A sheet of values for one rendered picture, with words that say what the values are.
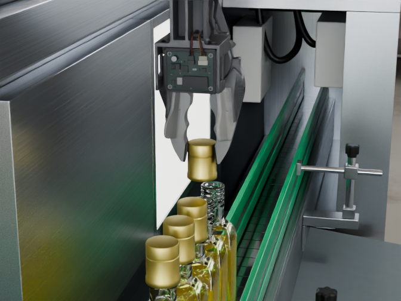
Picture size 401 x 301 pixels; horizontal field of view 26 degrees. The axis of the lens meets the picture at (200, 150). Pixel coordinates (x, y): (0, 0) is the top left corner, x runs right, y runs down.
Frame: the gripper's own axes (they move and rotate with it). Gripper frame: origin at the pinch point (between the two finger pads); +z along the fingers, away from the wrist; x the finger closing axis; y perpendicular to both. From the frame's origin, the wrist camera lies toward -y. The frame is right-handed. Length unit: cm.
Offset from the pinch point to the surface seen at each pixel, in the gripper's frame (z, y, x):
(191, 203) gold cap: 4.3, 6.4, 0.2
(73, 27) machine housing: -15.0, 6.2, -12.8
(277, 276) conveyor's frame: 32.7, -35.4, 4.6
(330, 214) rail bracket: 35, -70, 11
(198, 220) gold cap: 6.0, 7.2, 1.2
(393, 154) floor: 121, -388, 24
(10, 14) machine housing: -18.7, 22.0, -12.7
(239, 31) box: 4, -102, -14
